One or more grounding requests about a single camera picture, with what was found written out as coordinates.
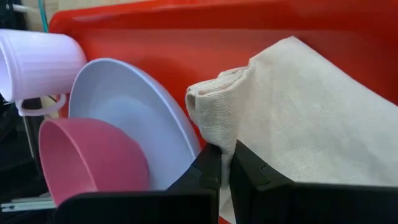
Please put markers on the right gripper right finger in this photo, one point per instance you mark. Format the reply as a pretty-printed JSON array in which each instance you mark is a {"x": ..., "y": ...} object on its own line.
[{"x": 311, "y": 205}]

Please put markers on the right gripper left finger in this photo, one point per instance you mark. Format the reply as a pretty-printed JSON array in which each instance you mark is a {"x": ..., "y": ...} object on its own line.
[{"x": 140, "y": 208}]

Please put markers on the pink plastic bowl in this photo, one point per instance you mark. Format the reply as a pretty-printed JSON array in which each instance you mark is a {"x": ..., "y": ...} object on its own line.
[{"x": 93, "y": 155}]

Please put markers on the beige cloth napkin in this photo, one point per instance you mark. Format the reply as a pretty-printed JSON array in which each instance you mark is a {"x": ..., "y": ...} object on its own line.
[{"x": 311, "y": 109}]

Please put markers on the lavender plastic plate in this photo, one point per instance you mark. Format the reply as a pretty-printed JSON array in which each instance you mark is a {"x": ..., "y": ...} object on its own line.
[{"x": 133, "y": 105}]

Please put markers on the light pink ribbed mug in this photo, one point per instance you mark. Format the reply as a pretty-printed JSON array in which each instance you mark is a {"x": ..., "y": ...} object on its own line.
[{"x": 40, "y": 62}]

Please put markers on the red plastic tray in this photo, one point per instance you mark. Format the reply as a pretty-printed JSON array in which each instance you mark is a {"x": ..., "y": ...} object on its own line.
[{"x": 186, "y": 46}]

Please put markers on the silver metal bracket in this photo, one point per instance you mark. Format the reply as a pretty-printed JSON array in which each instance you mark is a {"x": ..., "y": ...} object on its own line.
[{"x": 28, "y": 205}]

